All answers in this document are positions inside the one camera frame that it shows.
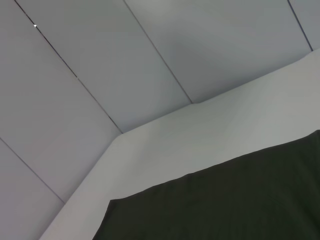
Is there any dark green shirt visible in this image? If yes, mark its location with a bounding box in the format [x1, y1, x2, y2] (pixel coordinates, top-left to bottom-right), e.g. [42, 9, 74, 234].
[92, 129, 320, 240]

